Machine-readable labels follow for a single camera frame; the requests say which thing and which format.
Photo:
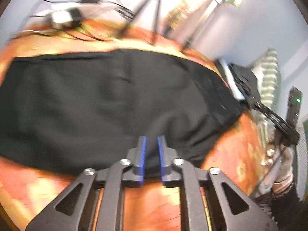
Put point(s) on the folded grey garment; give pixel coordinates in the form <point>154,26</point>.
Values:
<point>246,82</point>

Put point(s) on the small black tripod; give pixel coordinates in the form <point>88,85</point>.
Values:
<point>146,15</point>

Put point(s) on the right gloved hand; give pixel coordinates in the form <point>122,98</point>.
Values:
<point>278,166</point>

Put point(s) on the black pants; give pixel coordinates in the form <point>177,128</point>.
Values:
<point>64,113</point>

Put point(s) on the green striped pillow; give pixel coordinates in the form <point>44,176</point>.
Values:
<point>270,79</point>

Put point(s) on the silver tripod stand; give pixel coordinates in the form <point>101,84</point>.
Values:
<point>185,20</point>

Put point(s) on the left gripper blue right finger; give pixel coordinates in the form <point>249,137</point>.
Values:
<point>169,176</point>

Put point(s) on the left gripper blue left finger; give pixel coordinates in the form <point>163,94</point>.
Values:
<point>139,160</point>

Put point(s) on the white power strip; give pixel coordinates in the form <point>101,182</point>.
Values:
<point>65,15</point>

